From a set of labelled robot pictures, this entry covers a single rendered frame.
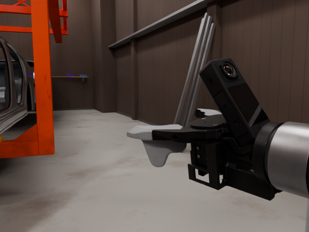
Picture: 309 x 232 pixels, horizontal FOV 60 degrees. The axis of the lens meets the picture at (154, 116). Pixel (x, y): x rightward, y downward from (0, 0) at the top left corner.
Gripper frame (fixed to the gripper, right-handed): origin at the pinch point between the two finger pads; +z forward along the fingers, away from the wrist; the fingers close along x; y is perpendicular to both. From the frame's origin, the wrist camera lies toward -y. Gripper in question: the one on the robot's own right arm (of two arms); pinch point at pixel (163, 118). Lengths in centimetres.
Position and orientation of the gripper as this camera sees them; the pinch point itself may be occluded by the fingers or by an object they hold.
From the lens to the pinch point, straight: 45.1
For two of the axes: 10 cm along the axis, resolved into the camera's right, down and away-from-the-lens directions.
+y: 1.1, 9.7, 2.0
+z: -6.2, -0.9, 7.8
